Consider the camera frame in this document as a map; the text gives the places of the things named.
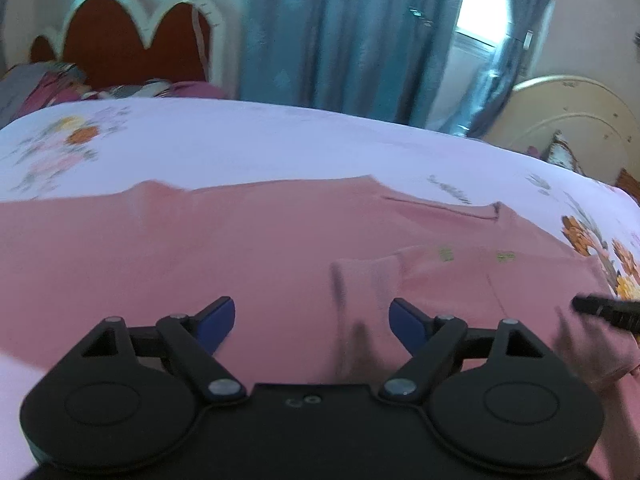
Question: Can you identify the cream round headboard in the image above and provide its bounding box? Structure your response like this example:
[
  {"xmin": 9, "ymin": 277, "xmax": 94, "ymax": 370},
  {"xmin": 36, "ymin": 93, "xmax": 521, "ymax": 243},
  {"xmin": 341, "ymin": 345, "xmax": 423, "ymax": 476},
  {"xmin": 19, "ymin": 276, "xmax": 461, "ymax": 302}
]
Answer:
[{"xmin": 484, "ymin": 75, "xmax": 639, "ymax": 184}]

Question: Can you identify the blue curtain right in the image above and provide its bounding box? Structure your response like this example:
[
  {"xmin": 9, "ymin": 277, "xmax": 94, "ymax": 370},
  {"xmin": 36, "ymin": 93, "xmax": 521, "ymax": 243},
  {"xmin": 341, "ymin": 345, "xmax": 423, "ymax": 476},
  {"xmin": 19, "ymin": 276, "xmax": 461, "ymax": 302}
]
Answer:
[{"xmin": 440, "ymin": 0, "xmax": 551, "ymax": 139}]

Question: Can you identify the floral pink bedsheet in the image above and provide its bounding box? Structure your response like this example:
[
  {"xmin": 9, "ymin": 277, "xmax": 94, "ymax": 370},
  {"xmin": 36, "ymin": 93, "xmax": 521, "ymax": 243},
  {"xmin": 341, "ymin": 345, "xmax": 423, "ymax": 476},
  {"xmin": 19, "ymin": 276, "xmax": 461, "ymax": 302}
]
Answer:
[{"xmin": 0, "ymin": 96, "xmax": 640, "ymax": 480}]

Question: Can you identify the blue curtain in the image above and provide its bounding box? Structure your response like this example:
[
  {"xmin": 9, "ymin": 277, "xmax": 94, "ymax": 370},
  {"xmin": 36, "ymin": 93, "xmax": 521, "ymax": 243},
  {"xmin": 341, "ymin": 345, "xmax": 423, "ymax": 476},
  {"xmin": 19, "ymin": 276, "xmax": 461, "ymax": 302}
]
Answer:
[
  {"xmin": 239, "ymin": 0, "xmax": 462, "ymax": 127},
  {"xmin": 440, "ymin": 0, "xmax": 551, "ymax": 139}
]

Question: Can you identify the patterned cushion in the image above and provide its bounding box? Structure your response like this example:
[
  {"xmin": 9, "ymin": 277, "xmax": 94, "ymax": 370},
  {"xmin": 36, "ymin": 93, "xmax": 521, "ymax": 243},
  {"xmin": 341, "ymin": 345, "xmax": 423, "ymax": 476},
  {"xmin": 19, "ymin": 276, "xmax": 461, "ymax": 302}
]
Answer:
[{"xmin": 544, "ymin": 130, "xmax": 584, "ymax": 174}]

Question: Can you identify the red scalloped headboard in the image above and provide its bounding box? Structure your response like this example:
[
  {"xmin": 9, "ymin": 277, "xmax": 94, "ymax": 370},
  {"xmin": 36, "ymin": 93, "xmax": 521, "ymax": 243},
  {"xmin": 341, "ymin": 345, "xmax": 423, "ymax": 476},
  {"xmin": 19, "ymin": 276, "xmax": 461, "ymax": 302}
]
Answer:
[{"xmin": 29, "ymin": 0, "xmax": 232, "ymax": 94}]

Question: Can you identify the window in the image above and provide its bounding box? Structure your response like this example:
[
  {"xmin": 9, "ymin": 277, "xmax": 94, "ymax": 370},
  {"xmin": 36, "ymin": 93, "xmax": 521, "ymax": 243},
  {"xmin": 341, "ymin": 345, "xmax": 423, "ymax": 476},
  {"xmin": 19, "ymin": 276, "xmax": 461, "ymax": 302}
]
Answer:
[{"xmin": 426, "ymin": 0, "xmax": 508, "ymax": 130}]

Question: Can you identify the pink knit garment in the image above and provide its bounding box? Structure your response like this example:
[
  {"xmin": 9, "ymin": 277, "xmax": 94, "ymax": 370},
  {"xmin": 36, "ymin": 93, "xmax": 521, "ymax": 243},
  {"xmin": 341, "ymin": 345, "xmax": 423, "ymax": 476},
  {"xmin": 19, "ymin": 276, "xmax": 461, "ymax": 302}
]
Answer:
[{"xmin": 0, "ymin": 174, "xmax": 640, "ymax": 401}]

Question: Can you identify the pile of bedding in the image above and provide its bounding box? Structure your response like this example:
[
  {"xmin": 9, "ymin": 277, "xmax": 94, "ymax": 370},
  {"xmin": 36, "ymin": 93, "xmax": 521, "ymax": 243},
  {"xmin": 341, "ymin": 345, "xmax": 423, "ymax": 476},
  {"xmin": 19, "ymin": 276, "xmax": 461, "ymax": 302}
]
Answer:
[{"xmin": 0, "ymin": 62, "xmax": 227, "ymax": 128}]

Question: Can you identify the blue curtain left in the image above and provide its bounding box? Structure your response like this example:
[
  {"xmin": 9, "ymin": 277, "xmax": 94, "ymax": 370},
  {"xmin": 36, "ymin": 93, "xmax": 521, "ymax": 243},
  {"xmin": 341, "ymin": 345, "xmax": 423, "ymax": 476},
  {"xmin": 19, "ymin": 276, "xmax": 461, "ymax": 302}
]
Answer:
[{"xmin": 239, "ymin": 0, "xmax": 462, "ymax": 127}]

